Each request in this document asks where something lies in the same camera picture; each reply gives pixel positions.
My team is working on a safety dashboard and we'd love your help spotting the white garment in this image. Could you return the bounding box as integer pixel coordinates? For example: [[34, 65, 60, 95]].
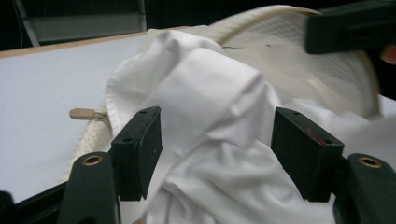
[[106, 29, 396, 224]]

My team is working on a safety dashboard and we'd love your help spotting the white metal desk frame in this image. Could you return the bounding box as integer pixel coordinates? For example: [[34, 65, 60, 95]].
[[13, 0, 148, 48]]

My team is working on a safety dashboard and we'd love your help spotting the cream cloth laundry bag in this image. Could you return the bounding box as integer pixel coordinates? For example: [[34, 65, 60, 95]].
[[66, 4, 383, 182]]

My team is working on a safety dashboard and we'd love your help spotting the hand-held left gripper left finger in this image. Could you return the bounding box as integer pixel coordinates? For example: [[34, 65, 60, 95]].
[[110, 105, 163, 202]]

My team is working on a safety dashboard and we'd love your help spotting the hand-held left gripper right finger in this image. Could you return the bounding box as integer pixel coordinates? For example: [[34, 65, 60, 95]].
[[270, 106, 346, 203]]

